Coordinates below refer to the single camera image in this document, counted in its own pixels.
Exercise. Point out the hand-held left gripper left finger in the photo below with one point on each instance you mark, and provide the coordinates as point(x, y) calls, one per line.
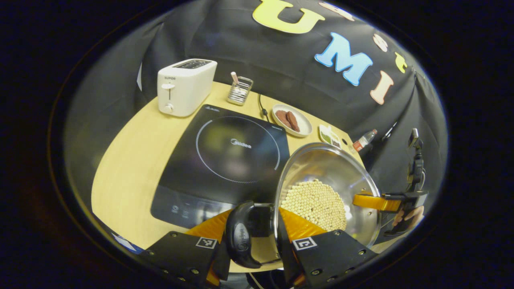
point(180, 257)

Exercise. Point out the clear glass holder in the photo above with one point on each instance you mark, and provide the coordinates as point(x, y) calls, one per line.
point(240, 94)

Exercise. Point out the white divided bean dish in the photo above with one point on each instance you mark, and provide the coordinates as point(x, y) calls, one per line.
point(329, 137)

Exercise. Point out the white toaster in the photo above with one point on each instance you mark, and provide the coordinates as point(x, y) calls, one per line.
point(184, 90)

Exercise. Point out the white round plate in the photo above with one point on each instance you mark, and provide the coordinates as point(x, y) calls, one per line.
point(304, 125)

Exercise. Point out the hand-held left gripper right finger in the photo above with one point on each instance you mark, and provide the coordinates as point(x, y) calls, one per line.
point(290, 261)

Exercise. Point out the stainless steel pot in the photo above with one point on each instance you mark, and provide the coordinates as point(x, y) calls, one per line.
point(321, 164)

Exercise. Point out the black induction cooktop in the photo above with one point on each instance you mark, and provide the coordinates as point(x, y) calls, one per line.
point(225, 160)

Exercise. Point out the blue white sheet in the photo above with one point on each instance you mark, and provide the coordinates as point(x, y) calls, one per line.
point(127, 244)

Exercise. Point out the clear plastic water bottle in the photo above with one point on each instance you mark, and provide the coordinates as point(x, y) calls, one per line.
point(364, 140)

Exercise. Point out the pile of yellow soybeans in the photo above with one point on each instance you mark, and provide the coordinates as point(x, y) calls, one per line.
point(317, 204)

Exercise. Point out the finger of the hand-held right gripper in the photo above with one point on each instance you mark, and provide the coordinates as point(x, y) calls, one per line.
point(377, 202)

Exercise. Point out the brown meat piece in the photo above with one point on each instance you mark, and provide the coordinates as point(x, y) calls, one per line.
point(282, 118)
point(293, 121)

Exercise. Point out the pink utensil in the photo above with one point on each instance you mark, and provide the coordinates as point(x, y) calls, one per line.
point(234, 77)

